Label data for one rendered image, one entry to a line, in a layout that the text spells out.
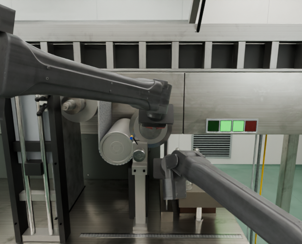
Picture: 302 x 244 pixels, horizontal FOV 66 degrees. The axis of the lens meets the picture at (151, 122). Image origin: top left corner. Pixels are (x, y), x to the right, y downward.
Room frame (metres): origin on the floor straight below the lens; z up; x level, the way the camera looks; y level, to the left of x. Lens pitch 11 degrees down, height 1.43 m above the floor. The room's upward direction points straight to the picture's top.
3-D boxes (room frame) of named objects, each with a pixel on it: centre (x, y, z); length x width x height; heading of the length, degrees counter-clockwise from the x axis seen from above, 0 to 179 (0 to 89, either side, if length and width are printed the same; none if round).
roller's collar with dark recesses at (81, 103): (0.76, 0.25, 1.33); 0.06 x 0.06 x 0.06; 89
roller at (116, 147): (0.90, 0.12, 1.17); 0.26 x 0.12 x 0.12; 179
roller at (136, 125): (0.90, 0.00, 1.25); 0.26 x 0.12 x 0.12; 179
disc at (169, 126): (0.78, 0.00, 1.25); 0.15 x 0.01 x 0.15; 89
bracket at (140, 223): (0.74, 0.04, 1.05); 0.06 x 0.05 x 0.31; 179
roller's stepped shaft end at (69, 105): (0.70, 0.25, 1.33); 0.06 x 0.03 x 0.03; 179
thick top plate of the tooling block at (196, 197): (0.94, -0.18, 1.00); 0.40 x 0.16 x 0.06; 179
